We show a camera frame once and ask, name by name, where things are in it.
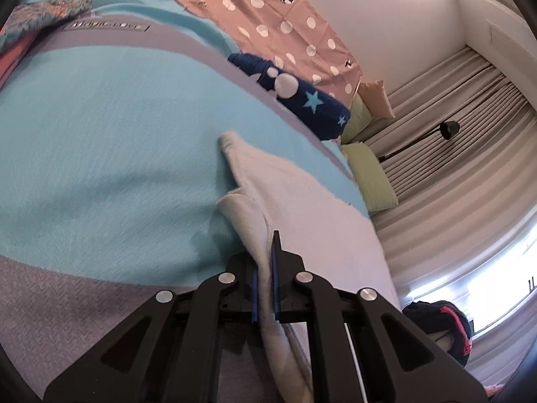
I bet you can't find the white towel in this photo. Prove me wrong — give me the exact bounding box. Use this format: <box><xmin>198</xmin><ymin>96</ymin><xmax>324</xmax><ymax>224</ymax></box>
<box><xmin>216</xmin><ymin>130</ymin><xmax>399</xmax><ymax>403</ymax></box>

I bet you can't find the green pillow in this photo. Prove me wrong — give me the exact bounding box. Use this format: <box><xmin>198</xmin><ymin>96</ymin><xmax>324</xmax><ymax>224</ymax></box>
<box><xmin>341</xmin><ymin>94</ymin><xmax>372</xmax><ymax>144</ymax></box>
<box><xmin>342</xmin><ymin>143</ymin><xmax>399</xmax><ymax>213</ymax></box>

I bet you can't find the turquoise grey bed blanket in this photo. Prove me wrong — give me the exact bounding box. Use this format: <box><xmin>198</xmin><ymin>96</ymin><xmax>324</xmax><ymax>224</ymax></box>
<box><xmin>0</xmin><ymin>0</ymin><xmax>371</xmax><ymax>403</ymax></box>

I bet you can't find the pink polka-dot sheet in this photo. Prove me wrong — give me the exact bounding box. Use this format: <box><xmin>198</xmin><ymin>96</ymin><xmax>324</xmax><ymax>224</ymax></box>
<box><xmin>126</xmin><ymin>0</ymin><xmax>364</xmax><ymax>102</ymax></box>

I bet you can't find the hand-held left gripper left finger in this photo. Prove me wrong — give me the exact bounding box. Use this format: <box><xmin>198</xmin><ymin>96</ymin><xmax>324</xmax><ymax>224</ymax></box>
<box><xmin>44</xmin><ymin>253</ymin><xmax>258</xmax><ymax>403</ymax></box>

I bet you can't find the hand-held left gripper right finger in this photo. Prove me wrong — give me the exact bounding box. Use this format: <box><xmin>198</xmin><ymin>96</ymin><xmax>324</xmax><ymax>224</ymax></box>
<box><xmin>271</xmin><ymin>231</ymin><xmax>490</xmax><ymax>403</ymax></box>

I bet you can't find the navy star fleece blanket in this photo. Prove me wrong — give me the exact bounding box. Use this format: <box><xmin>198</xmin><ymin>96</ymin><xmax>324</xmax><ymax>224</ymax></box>
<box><xmin>228</xmin><ymin>52</ymin><xmax>351</xmax><ymax>140</ymax></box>

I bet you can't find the orange cloth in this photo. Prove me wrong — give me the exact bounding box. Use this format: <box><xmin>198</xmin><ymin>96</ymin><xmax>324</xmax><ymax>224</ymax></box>
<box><xmin>0</xmin><ymin>29</ymin><xmax>43</xmax><ymax>90</ymax></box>

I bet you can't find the beige pillow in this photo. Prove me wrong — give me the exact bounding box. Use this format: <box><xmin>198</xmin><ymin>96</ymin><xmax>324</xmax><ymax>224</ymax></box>
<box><xmin>356</xmin><ymin>79</ymin><xmax>396</xmax><ymax>119</ymax></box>

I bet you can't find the patterned quilt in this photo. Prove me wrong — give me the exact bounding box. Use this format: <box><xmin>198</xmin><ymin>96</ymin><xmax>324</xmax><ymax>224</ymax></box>
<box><xmin>0</xmin><ymin>0</ymin><xmax>94</xmax><ymax>51</ymax></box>

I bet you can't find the black floor lamp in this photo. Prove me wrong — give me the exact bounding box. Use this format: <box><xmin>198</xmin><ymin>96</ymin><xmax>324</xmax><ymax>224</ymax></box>
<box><xmin>378</xmin><ymin>120</ymin><xmax>461</xmax><ymax>163</ymax></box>

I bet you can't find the grey striped curtain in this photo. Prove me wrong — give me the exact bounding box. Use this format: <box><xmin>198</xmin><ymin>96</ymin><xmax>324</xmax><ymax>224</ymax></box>
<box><xmin>369</xmin><ymin>46</ymin><xmax>537</xmax><ymax>301</ymax></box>

